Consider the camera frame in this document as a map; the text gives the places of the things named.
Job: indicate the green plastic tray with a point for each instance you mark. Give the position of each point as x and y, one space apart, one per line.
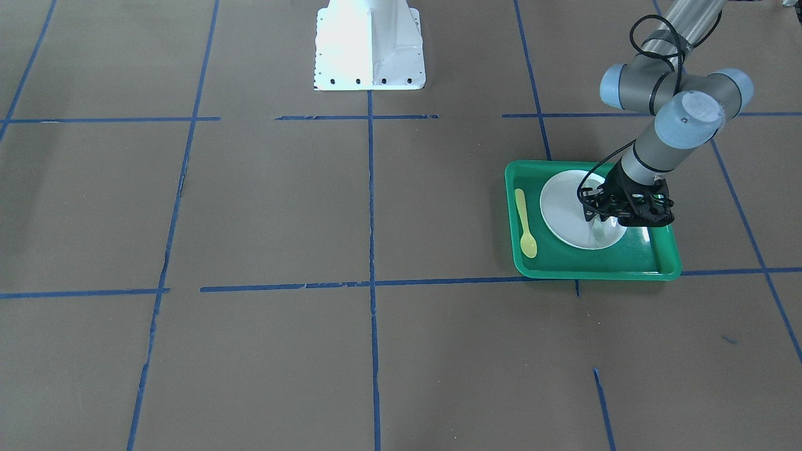
643 254

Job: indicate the white round plate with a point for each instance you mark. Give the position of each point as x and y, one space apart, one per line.
564 214

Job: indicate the yellow plastic spoon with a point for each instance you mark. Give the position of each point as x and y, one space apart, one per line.
527 242

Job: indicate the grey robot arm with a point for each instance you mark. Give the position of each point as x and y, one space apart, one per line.
687 110

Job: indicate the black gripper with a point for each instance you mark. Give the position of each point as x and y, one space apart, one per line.
614 186

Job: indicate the clear plastic fork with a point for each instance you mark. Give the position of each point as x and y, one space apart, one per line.
598 232

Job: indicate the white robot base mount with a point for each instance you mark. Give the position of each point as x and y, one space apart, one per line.
369 45

